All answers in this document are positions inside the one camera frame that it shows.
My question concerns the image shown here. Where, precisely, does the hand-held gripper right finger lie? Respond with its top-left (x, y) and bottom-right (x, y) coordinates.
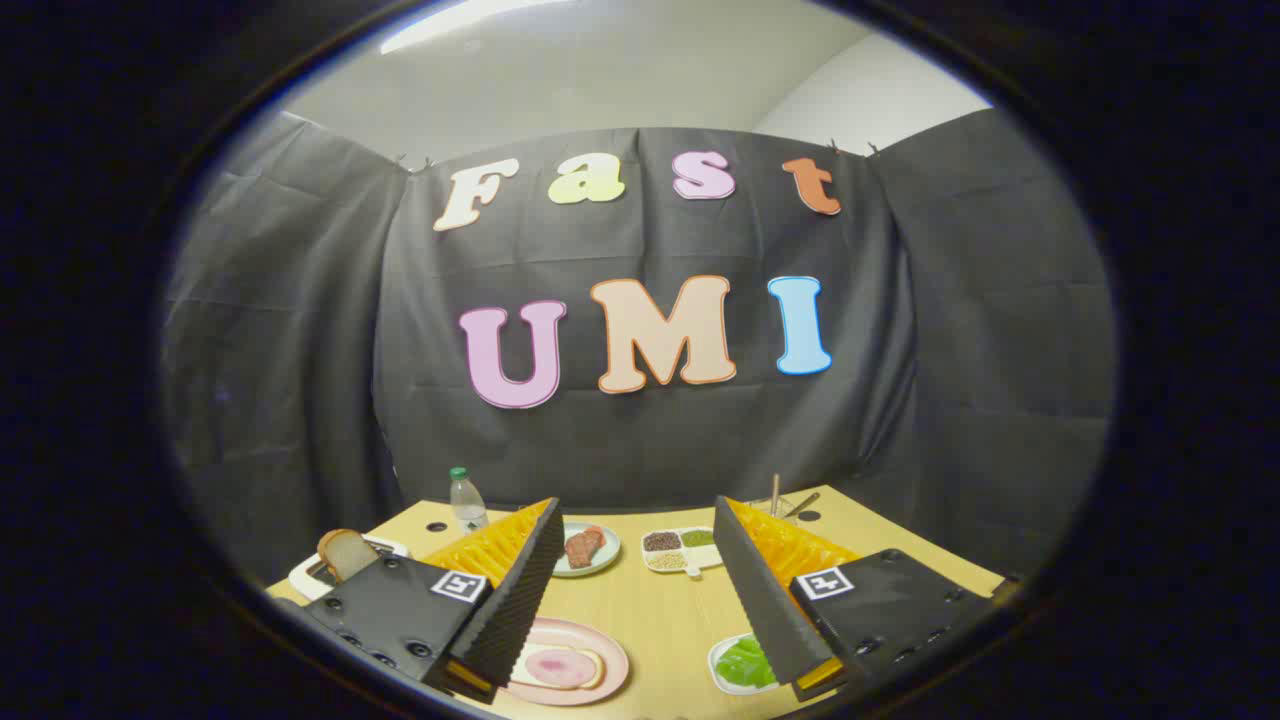
top-left (712, 495), bottom-right (1026, 703)

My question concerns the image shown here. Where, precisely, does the green lettuce leaf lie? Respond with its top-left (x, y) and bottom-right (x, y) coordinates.
top-left (715, 636), bottom-right (779, 689)

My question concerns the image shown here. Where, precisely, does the pale green round plate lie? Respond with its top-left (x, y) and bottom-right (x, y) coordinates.
top-left (553, 521), bottom-right (622, 579)

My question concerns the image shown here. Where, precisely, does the pink round plate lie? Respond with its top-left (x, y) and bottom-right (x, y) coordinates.
top-left (505, 617), bottom-right (631, 707)

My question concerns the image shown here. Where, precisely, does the cream toaster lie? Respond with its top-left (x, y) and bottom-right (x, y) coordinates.
top-left (288, 535), bottom-right (411, 603)

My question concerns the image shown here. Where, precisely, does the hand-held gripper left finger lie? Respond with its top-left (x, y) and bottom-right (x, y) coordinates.
top-left (300, 497), bottom-right (566, 706)

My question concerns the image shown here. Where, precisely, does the ham topped bread slice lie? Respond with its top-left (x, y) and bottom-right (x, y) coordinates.
top-left (510, 644), bottom-right (607, 691)

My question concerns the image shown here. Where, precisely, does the white square plate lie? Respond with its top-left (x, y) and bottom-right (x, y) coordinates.
top-left (708, 632), bottom-right (791, 696)

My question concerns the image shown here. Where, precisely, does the toasted bread slice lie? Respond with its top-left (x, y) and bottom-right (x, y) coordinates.
top-left (317, 529), bottom-right (381, 583)

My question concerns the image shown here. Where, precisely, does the clear plastic water bottle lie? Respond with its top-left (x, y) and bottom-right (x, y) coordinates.
top-left (449, 466), bottom-right (491, 536)

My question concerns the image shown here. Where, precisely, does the white divided tray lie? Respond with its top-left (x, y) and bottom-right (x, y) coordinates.
top-left (641, 527), bottom-right (724, 578)

